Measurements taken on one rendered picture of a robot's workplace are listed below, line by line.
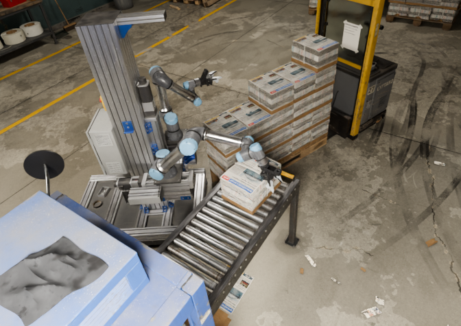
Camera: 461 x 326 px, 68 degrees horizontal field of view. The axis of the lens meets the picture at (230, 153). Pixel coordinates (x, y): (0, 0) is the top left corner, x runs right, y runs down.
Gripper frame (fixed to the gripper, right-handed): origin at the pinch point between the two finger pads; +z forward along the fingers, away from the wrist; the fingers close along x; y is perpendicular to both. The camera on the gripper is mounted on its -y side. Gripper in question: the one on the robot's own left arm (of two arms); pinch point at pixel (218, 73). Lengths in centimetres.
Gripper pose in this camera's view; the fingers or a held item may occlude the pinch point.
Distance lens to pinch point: 330.8
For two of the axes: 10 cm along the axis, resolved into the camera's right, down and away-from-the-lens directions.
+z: 8.9, -3.4, 2.9
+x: 4.5, 6.6, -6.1
